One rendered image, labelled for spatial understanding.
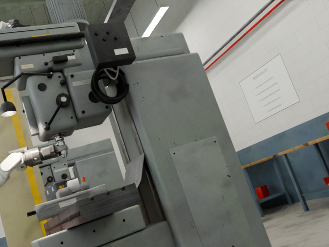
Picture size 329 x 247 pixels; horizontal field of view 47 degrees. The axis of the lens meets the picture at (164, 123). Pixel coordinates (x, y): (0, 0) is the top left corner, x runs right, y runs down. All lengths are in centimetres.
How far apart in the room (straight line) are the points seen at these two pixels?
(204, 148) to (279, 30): 457
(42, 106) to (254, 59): 532
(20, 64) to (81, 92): 33
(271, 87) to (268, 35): 88
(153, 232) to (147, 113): 59
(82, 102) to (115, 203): 73
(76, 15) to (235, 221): 142
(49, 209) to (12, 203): 181
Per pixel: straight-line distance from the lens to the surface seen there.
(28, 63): 205
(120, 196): 145
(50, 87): 203
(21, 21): 1063
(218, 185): 202
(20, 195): 371
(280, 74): 649
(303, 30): 610
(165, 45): 232
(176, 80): 210
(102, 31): 191
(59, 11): 229
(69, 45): 211
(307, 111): 624
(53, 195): 235
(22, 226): 368
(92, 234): 183
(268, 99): 678
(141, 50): 224
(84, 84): 204
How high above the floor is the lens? 83
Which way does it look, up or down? 10 degrees up
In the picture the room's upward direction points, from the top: 19 degrees counter-clockwise
